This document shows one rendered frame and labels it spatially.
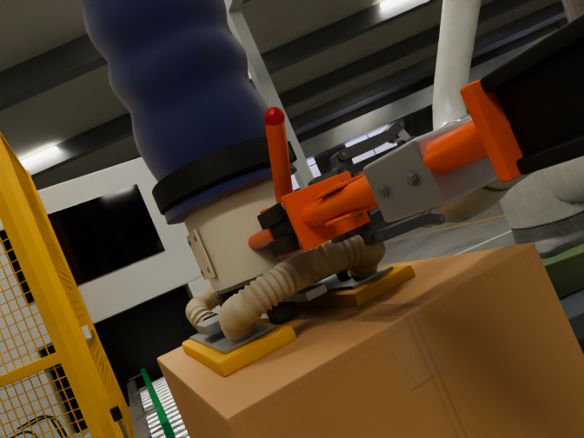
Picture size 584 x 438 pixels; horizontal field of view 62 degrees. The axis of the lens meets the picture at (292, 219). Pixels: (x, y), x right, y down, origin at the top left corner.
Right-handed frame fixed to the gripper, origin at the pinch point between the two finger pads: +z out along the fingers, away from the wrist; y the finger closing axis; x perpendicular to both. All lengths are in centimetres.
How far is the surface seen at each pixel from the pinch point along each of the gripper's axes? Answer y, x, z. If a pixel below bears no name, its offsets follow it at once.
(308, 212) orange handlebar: -0.4, -4.7, 3.4
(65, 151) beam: -275, 810, 6
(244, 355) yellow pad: 11.7, 9.3, 11.6
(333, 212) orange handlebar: 0.6, -9.5, 3.3
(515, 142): 1.2, -30.3, 3.4
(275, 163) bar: -7.2, 2.9, 1.4
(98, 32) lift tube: -37.0, 22.4, 10.8
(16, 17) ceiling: -291, 434, 9
